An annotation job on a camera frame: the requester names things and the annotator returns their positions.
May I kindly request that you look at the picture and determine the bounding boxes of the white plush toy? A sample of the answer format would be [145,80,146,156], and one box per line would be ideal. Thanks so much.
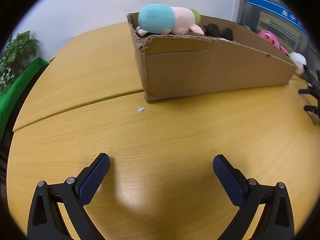
[290,52,308,75]

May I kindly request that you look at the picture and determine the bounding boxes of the brown cardboard box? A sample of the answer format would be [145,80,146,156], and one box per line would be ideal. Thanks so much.
[127,12,297,101]

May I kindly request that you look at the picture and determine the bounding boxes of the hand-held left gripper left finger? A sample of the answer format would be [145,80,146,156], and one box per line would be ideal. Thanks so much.
[27,152,111,240]

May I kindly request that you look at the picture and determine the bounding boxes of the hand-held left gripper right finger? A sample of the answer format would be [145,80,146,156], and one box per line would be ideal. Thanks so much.
[212,154,295,240]

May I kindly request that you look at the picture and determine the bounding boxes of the black sunglasses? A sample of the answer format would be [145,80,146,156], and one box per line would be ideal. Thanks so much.
[202,24,234,41]

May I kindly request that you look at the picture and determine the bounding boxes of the glass partition with blue stripe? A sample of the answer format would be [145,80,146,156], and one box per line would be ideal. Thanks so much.
[237,0,312,55]

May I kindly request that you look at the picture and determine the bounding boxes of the teal-haired pink plush doll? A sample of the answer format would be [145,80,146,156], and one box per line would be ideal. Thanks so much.
[136,4,205,37]

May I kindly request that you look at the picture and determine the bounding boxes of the green board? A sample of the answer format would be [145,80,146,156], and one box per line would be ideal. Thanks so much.
[0,57,49,140]

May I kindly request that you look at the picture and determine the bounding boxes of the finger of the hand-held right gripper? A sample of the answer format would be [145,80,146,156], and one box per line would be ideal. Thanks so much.
[298,85,320,101]
[303,104,320,126]

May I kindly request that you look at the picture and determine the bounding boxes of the pink plush toy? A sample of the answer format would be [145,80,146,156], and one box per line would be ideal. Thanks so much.
[257,30,288,53]

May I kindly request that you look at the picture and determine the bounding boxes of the green potted plant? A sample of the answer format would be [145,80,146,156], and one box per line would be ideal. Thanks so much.
[0,31,39,93]

